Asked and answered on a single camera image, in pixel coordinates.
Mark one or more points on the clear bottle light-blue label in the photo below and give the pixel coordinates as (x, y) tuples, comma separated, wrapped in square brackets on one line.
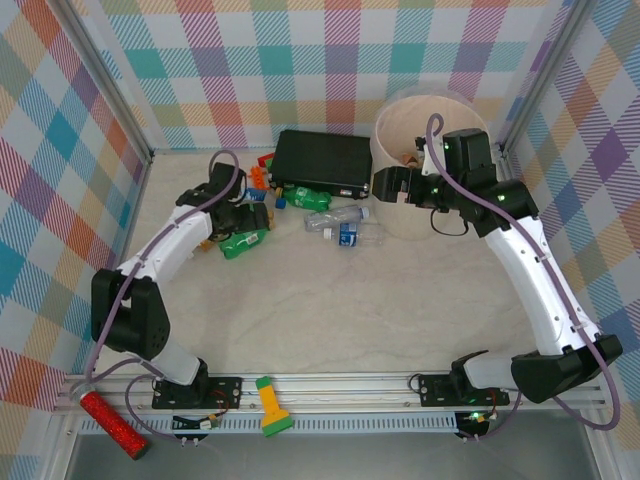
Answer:
[(255, 193)]

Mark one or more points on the large green bottle yellow cap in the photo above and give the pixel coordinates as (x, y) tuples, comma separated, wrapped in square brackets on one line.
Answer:
[(310, 197)]

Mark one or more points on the clear bottle translucent cap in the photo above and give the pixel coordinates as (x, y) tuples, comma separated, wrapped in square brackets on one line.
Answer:
[(330, 217)]

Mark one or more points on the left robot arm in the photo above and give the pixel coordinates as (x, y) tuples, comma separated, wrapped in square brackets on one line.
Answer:
[(175, 245)]

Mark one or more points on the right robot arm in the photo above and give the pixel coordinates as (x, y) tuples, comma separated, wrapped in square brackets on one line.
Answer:
[(525, 270)]

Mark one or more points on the round white bin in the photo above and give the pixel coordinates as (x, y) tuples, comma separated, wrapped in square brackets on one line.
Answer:
[(400, 220)]

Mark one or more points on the brown orange item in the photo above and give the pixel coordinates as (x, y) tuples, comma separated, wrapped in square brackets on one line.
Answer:
[(410, 159)]

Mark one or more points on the red toy piece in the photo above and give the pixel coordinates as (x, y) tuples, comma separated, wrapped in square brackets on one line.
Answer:
[(264, 161)]

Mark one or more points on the black hard case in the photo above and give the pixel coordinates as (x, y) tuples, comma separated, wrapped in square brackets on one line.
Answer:
[(320, 160)]

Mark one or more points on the yellow green toy block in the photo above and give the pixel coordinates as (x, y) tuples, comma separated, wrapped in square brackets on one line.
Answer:
[(270, 405)]

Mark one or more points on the red glitter cylinder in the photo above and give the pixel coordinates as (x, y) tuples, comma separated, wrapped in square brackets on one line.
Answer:
[(112, 422)]

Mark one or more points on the aluminium frame post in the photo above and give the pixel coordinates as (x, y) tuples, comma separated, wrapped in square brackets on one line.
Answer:
[(105, 80), (545, 75)]

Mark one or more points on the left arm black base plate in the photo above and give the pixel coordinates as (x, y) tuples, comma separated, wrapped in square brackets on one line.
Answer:
[(227, 390)]

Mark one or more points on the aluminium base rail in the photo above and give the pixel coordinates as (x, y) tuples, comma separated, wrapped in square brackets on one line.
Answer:
[(350, 395)]

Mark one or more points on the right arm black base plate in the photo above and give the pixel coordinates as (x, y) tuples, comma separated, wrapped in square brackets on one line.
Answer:
[(435, 390)]

